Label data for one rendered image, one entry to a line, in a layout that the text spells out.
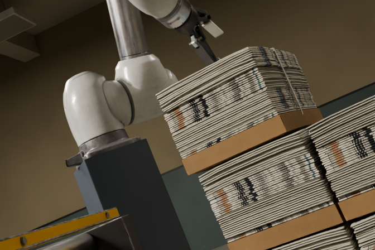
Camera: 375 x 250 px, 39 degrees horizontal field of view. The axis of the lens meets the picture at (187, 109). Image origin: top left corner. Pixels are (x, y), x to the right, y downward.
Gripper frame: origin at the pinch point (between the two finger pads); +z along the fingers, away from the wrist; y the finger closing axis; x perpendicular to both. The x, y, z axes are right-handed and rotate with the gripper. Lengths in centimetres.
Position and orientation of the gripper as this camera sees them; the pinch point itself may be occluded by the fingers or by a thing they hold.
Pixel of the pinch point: (221, 51)
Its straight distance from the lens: 152.3
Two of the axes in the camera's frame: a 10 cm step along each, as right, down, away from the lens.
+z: 5.9, 3.8, 7.2
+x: 8.0, -4.1, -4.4
